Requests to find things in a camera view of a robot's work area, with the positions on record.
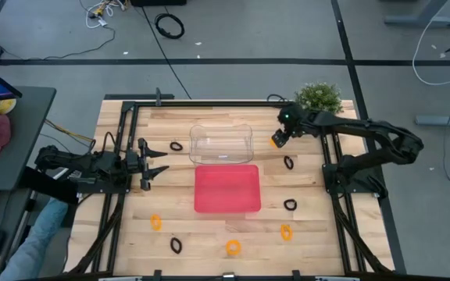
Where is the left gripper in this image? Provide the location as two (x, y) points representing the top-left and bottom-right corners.
(125, 137), (170, 192)

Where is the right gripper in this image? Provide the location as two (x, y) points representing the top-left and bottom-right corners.
(270, 101), (310, 149)

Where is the potted green plant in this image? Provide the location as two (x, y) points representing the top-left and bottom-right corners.
(294, 81), (344, 115)

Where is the clear plastic bin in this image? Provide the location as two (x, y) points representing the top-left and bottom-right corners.
(188, 123), (255, 165)

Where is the pink plastic bin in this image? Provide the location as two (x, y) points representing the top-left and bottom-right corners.
(193, 164), (263, 214)

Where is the black flat panel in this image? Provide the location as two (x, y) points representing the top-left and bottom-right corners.
(16, 165), (80, 205)

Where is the dark grey side desk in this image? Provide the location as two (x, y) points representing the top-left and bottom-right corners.
(0, 86), (57, 192)

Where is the person's leg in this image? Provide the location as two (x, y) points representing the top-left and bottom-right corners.
(0, 197), (70, 281)

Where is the grey desk foot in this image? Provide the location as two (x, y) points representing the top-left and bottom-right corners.
(415, 105), (450, 128)
(384, 0), (450, 28)

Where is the black box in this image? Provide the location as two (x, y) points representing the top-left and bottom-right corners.
(130, 0), (188, 7)

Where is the black aluminium frame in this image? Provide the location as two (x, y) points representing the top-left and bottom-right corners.
(63, 87), (396, 281)

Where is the yellow wire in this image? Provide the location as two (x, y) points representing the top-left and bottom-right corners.
(44, 118), (95, 144)

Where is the long black floor cable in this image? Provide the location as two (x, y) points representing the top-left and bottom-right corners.
(141, 5), (193, 100)

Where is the coiled black cable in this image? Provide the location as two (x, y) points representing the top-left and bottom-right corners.
(154, 12), (186, 40)

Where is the white floor cable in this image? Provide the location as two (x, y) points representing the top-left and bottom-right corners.
(412, 13), (450, 87)

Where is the white cable bundle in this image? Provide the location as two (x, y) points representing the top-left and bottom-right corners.
(85, 0), (128, 30)

